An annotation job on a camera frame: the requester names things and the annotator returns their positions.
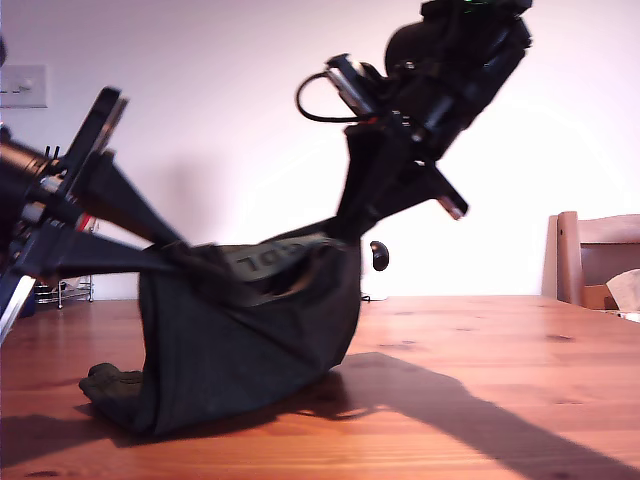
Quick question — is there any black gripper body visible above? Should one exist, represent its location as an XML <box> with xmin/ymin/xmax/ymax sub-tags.
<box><xmin>345</xmin><ymin>84</ymin><xmax>496</xmax><ymax>221</ymax></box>

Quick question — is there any dark olive underwear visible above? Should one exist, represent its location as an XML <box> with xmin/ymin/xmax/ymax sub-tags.
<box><xmin>78</xmin><ymin>219</ymin><xmax>364</xmax><ymax>437</ymax></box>

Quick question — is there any wooden chair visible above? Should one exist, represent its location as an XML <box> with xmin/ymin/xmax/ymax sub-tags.
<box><xmin>540</xmin><ymin>210</ymin><xmax>640</xmax><ymax>310</ymax></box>

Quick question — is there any small cardboard box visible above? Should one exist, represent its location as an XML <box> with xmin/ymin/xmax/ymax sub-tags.
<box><xmin>581</xmin><ymin>283</ymin><xmax>617</xmax><ymax>310</ymax></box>

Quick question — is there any white tissue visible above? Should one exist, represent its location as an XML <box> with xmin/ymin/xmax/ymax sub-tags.
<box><xmin>605</xmin><ymin>268</ymin><xmax>640</xmax><ymax>312</ymax></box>

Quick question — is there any white round security camera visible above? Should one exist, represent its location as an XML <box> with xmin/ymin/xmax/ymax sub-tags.
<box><xmin>359</xmin><ymin>239</ymin><xmax>390</xmax><ymax>302</ymax></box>

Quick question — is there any arm grey camera box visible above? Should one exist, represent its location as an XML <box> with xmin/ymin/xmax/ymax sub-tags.
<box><xmin>325</xmin><ymin>53</ymin><xmax>386</xmax><ymax>116</ymax></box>

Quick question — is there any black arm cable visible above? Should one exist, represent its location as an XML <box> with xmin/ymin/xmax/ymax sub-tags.
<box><xmin>296</xmin><ymin>72</ymin><xmax>376</xmax><ymax>125</ymax></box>

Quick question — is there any white light switch plate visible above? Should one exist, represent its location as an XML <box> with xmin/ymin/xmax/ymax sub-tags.
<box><xmin>0</xmin><ymin>63</ymin><xmax>49</xmax><ymax>110</ymax></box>

